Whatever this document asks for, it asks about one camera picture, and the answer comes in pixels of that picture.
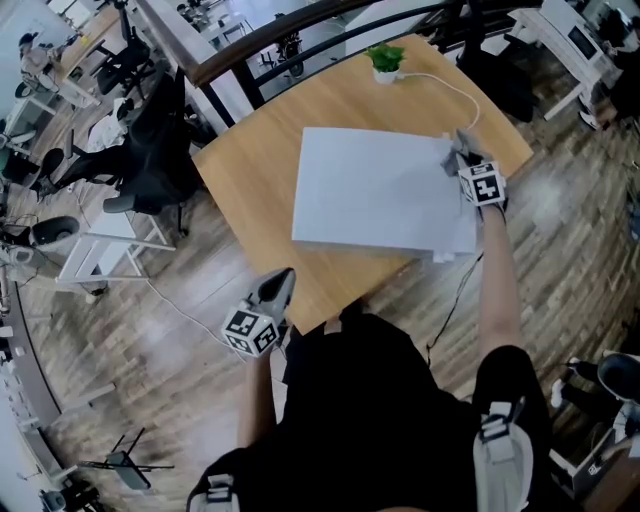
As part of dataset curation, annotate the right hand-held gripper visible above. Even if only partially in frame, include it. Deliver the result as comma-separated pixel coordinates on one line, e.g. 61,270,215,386
455,152,506,208

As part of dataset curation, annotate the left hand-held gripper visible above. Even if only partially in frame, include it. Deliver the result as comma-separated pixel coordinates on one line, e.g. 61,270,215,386
221,267,296,358

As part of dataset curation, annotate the large white box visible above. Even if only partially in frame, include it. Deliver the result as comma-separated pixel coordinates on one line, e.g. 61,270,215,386
291,126,479,264

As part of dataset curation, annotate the person's left forearm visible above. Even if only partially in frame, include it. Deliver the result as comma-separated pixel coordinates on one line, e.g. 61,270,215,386
234,352,279,451

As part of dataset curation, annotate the person's right forearm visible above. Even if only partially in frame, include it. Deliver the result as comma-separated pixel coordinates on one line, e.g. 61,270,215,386
477,209,524,361

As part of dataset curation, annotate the black swivel chair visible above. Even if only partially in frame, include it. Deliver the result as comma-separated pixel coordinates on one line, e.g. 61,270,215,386
452,0,541,125

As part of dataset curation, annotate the potted green plant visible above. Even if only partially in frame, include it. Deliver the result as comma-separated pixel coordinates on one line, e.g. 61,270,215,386
363,42,407,85

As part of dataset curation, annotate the white side table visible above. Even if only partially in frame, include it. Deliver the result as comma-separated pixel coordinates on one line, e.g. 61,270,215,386
505,0,610,122

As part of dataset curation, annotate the person's black shirt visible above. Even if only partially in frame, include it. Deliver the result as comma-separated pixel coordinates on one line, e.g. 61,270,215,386
187,307,554,512

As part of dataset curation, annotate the small white oven, dark door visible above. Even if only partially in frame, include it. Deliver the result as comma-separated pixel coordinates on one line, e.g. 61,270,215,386
563,22,605,62

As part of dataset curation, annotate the large black office chair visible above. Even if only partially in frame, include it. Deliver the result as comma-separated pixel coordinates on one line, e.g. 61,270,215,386
34,67,206,236

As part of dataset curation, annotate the black folded stand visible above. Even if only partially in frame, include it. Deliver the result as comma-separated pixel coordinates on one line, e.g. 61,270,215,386
78,426,176,492

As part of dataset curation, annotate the white garment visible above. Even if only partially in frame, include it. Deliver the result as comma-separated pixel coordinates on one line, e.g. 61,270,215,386
88,97,134,151

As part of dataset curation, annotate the black mesh desk chair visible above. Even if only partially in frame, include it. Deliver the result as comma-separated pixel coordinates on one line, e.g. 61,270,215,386
92,0,159,99

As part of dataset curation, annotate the white floor cable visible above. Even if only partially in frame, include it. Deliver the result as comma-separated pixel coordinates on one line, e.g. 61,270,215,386
144,279,236,351

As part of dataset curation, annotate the white power cable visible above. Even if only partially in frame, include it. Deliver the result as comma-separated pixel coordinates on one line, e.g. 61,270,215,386
397,71,482,132

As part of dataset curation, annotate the black floor cable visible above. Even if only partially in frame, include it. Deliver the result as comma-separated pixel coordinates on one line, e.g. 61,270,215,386
424,252,484,361

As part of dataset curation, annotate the white frame stool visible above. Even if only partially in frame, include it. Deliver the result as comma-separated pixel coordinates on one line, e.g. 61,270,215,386
54,209,176,296

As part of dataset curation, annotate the grey backpack shoulder strap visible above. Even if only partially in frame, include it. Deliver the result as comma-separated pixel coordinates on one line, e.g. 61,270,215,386
189,472,241,512
472,397,534,512

